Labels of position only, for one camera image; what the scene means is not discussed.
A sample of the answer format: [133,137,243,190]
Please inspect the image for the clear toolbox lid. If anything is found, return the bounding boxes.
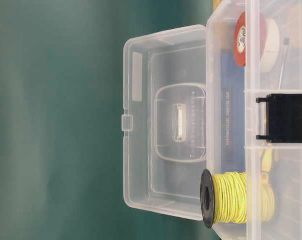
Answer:
[121,24,207,221]

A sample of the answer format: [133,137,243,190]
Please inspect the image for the blue box inside toolbox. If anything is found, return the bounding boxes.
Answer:
[221,50,245,173]

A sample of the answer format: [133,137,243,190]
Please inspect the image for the clear plastic toolbox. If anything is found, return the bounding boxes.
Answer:
[206,0,302,240]

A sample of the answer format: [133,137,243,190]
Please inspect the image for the black toolbox latch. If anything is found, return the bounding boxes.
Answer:
[256,93,302,143]

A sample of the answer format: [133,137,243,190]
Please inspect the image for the screwdriver with metal shaft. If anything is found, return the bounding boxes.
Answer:
[278,37,290,90]

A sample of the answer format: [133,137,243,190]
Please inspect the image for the red tape roll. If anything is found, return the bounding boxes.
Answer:
[233,12,267,67]

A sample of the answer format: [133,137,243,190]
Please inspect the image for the white tape roll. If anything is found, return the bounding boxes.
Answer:
[260,18,280,73]

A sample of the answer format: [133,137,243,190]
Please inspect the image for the yellow wire spool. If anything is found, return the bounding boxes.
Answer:
[200,168,278,229]

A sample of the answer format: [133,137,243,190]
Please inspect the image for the yellow handled pliers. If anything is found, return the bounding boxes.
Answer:
[260,148,279,185]

